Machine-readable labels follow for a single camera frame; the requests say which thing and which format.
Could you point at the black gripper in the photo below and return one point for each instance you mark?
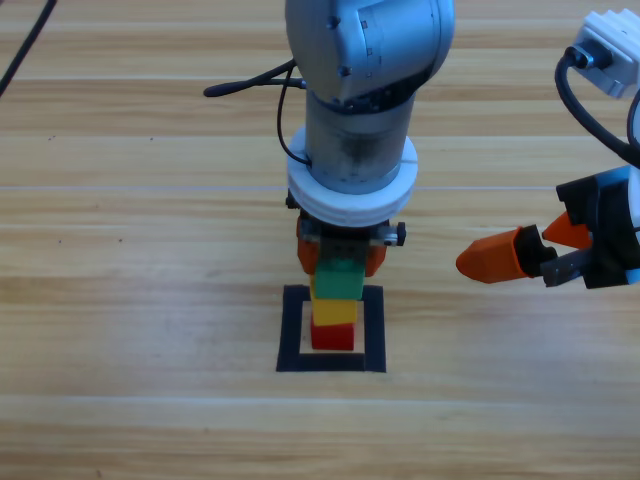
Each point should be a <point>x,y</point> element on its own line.
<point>610,240</point>
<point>342,250</point>

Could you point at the green wooden cube block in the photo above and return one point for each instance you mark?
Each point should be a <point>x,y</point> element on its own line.
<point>337,285</point>

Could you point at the yellow wooden cube block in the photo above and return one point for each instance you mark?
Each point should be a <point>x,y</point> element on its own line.
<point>332,312</point>

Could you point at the red wooden cube block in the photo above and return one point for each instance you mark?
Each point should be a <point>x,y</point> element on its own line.
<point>332,337</point>

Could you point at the black tape square outline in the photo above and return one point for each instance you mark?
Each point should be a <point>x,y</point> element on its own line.
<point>289,335</point>

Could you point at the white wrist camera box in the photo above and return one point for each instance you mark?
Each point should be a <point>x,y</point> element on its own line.
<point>615,55</point>

